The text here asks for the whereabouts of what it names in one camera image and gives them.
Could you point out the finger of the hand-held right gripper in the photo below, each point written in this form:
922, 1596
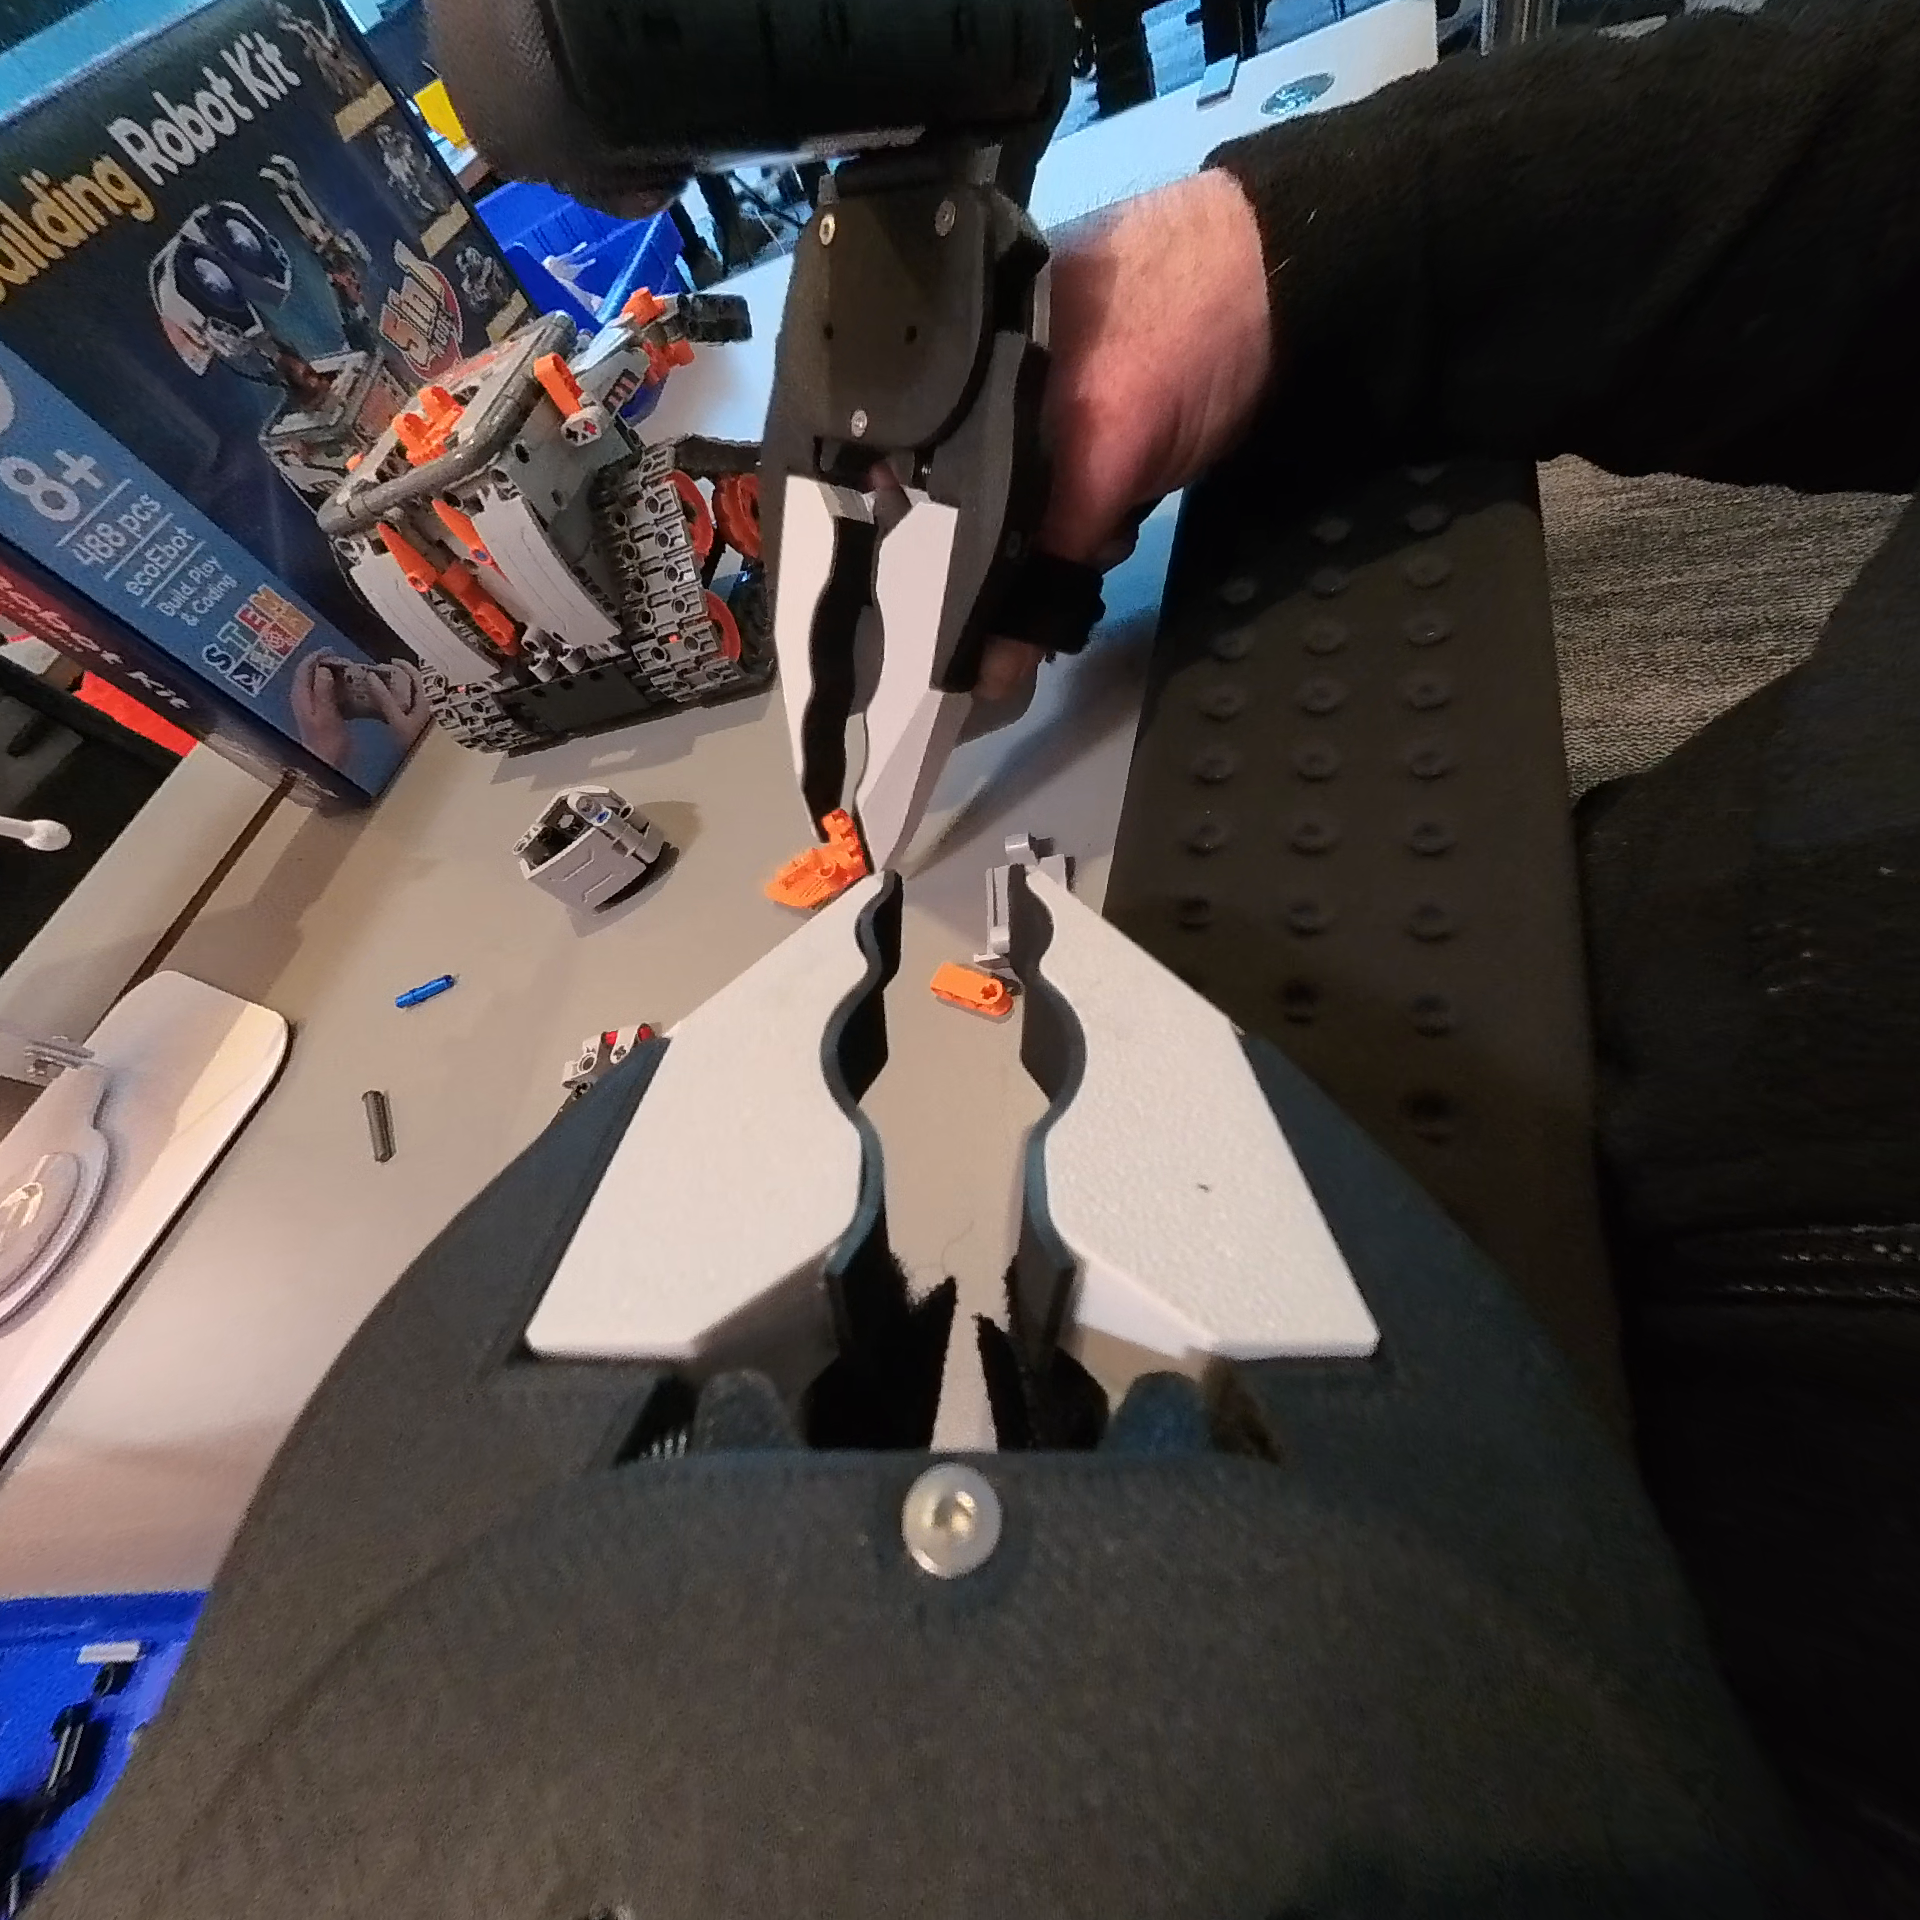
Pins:
914, 646
796, 600

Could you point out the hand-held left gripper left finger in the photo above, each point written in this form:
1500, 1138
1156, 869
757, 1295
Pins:
705, 1200

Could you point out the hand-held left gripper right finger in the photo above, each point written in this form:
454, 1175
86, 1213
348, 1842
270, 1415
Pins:
1202, 1200

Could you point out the orange wing panel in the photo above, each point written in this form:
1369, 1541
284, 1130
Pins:
820, 869

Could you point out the grey toy brick assembly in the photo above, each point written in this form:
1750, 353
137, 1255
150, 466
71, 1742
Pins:
587, 849

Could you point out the person's right forearm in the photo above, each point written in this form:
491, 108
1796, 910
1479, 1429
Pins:
1575, 254

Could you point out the person's right hand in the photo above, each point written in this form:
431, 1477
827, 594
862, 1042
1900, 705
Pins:
1156, 375

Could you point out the small grey red brick piece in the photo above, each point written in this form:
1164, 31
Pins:
609, 1058

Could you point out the tracked toy robot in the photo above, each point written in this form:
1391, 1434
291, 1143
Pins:
540, 570

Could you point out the grey flat brick piece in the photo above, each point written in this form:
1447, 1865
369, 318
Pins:
1002, 901

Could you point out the small orange brick piece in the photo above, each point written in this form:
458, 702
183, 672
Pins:
972, 989

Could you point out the blue plastic bin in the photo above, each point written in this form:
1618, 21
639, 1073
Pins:
587, 240
90, 1725

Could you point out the dark grey brick axle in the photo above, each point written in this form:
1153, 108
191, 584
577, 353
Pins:
378, 1125

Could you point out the blue brick pin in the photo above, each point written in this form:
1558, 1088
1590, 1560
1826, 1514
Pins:
427, 993

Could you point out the dark perforated panel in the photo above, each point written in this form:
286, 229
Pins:
1349, 826

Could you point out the robot kit box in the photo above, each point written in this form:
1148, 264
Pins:
196, 375

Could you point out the small loose brick parts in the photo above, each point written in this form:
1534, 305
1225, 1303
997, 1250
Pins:
77, 1740

